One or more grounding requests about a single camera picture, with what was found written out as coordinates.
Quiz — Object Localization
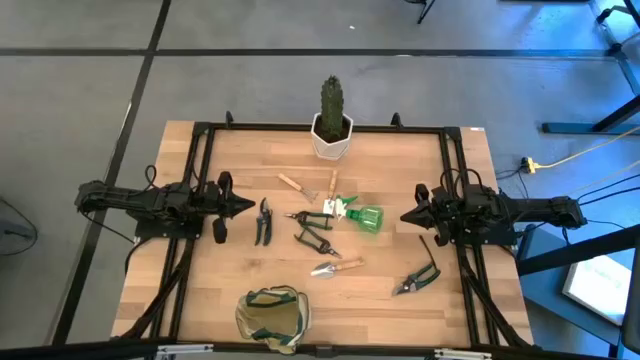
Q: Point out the wide steel trowel wooden handle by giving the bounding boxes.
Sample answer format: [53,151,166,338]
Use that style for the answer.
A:
[309,256,366,280]

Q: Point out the office chair base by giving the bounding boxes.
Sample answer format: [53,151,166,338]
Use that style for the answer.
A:
[593,0,640,57]

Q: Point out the black desk leg frame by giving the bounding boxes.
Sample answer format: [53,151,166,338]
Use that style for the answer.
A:
[541,93,640,135]

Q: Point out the black stand leg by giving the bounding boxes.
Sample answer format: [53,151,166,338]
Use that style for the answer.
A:
[403,0,437,25]

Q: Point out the silver aluminium bracket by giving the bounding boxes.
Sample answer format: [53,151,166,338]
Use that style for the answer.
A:
[433,348,494,360]
[157,343,214,357]

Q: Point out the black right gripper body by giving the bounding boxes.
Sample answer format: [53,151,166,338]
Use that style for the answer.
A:
[399,188,454,232]

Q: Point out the green plastic spray bottle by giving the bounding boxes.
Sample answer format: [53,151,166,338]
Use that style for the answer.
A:
[333,194,385,235]

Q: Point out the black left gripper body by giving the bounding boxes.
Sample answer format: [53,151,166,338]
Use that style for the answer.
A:
[203,185,256,221]

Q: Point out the beige green-trimmed gardening bag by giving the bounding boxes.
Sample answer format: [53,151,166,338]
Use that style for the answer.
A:
[234,285,312,355]

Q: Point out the black diagonal rig beam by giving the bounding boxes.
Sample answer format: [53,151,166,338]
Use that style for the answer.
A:
[516,225,640,277]

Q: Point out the hand rake wooden handle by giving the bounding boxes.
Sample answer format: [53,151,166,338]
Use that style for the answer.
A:
[277,172,320,204]

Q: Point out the black metal table frame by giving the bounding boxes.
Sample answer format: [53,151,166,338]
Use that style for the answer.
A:
[112,110,536,351]

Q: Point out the white faceted plant pot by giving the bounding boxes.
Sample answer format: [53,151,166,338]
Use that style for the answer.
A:
[310,112,355,162]

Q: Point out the yellow extension cord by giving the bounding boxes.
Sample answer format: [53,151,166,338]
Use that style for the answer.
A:
[537,127,640,170]

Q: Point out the desk surface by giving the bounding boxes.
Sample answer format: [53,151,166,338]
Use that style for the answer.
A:
[517,223,626,346]

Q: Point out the black rig crossbar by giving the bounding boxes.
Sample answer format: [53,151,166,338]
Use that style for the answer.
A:
[0,337,640,360]

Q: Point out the tall green cactus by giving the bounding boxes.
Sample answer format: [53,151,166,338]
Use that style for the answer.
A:
[319,74,346,141]

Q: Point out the white flat panel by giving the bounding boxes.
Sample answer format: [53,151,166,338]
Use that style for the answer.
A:
[562,254,634,326]

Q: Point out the dark green pruning shears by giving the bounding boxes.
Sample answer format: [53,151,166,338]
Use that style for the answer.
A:
[253,196,274,247]

